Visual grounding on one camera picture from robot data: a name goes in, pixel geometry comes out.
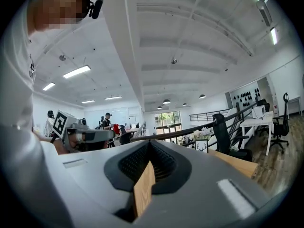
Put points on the black office chair with headrest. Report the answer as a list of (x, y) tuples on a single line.
[(282, 127)]

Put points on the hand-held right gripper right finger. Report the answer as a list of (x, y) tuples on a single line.
[(202, 198)]

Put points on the framed antler picture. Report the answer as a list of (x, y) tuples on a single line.
[(202, 146)]

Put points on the person's left forearm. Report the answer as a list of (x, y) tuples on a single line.
[(60, 147)]

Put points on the black mesh office chair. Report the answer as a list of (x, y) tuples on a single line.
[(126, 136)]

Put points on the black head-worn camera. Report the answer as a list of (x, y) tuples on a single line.
[(93, 7)]

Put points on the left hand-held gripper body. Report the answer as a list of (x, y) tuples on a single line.
[(71, 127)]

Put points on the black metal railing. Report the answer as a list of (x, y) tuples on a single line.
[(237, 114)]

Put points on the white desk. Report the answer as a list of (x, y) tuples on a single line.
[(257, 122)]

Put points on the person's white shirt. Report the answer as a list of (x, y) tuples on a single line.
[(16, 91)]

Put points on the black high-back office chair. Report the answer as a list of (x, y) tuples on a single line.
[(223, 136)]

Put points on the wall air conditioner unit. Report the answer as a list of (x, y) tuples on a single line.
[(264, 12)]

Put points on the red chair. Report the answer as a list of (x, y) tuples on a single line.
[(116, 129)]

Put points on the white box appliance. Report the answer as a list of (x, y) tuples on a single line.
[(258, 111)]

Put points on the person's head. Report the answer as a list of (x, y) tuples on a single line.
[(57, 7)]

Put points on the white flower bouquet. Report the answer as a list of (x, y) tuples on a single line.
[(202, 134)]

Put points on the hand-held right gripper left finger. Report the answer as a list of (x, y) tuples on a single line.
[(90, 182)]

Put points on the glass entrance door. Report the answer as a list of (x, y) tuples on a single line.
[(167, 125)]

